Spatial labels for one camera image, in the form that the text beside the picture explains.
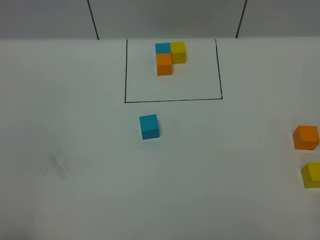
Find template blue cube block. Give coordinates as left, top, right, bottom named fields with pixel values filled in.
left=155, top=42, right=171, bottom=55

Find template orange cube block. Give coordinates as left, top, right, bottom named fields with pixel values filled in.
left=156, top=53, right=173, bottom=76

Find template yellow cube block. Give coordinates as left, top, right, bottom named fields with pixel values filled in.
left=170, top=41, right=187, bottom=64

